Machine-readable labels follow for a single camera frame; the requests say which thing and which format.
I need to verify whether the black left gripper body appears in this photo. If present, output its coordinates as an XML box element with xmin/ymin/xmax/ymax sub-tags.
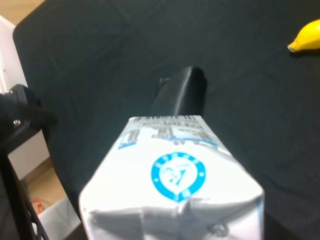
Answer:
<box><xmin>0</xmin><ymin>84</ymin><xmax>57</xmax><ymax>150</ymax></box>

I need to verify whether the white blue milk carton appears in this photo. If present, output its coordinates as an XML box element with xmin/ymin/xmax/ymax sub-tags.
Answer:
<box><xmin>79</xmin><ymin>115</ymin><xmax>265</xmax><ymax>240</ymax></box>

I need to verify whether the black tablecloth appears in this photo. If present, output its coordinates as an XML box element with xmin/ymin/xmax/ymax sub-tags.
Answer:
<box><xmin>13</xmin><ymin>0</ymin><xmax>320</xmax><ymax>240</ymax></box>

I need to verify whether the black leather glasses case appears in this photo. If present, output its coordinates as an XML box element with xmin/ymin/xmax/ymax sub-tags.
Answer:
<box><xmin>150</xmin><ymin>66</ymin><xmax>208</xmax><ymax>117</ymax></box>

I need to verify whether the yellow banana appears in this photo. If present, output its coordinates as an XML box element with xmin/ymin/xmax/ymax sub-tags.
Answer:
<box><xmin>287</xmin><ymin>19</ymin><xmax>320</xmax><ymax>53</ymax></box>

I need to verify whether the orange cable on floor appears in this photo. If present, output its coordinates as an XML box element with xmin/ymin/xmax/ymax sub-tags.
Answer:
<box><xmin>29</xmin><ymin>198</ymin><xmax>50</xmax><ymax>215</ymax></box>

